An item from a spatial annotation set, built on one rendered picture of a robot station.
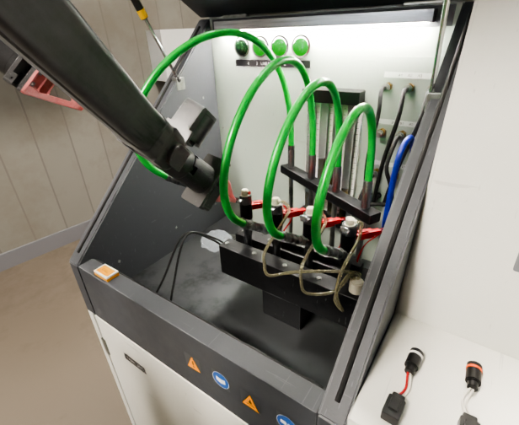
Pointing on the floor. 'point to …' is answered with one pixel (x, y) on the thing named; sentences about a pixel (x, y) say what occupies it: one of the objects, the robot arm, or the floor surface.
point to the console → (485, 190)
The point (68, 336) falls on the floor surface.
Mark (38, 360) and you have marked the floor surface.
